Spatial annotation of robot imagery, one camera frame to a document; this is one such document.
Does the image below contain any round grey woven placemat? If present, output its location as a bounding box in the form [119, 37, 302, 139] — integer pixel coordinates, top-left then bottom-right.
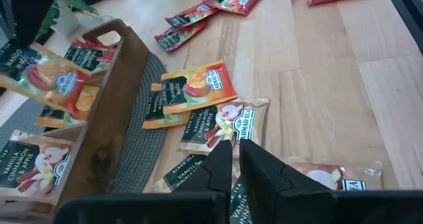
[0, 52, 169, 194]

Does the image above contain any potted green plant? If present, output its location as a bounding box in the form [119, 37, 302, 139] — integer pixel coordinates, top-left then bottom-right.
[36, 0, 100, 36]

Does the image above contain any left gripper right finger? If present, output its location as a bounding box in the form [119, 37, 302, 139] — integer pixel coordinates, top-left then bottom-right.
[239, 137, 423, 224]

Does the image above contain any wooden three-compartment tray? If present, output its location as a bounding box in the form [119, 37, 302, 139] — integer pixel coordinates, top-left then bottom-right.
[0, 18, 150, 215]

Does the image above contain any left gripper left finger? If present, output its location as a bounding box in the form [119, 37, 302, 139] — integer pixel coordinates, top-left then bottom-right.
[52, 139, 234, 224]

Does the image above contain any beige vanilla tea packet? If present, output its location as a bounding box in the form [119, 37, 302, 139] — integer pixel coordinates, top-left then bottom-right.
[230, 177, 254, 224]
[179, 97, 271, 159]
[283, 157, 384, 192]
[152, 153, 217, 194]
[0, 129, 79, 207]

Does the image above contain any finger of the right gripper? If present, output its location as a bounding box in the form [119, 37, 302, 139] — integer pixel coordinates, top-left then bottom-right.
[9, 0, 63, 48]

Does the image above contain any orange mango tea packet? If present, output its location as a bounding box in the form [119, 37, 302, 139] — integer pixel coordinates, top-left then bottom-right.
[161, 59, 239, 115]
[141, 82, 193, 130]
[0, 40, 93, 114]
[35, 84, 100, 130]

